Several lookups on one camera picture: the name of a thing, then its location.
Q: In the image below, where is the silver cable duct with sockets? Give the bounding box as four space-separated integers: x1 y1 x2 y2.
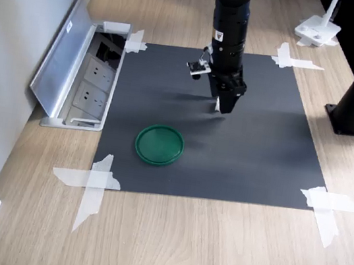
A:
24 0 137 138

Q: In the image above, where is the round green lid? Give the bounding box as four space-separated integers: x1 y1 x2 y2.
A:
131 120 188 170

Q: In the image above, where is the grey partition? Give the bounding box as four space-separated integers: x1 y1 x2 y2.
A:
0 0 96 265

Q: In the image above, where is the white stand with pole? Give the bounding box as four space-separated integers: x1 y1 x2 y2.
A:
291 0 347 51

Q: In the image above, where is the white tape strip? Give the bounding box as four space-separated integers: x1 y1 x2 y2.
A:
50 162 124 195
127 27 146 55
297 187 354 215
270 54 326 74
274 40 295 70
299 184 346 251
71 150 115 237
123 38 149 55

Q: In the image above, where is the dark grey mat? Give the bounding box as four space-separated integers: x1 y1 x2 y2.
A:
90 32 345 222

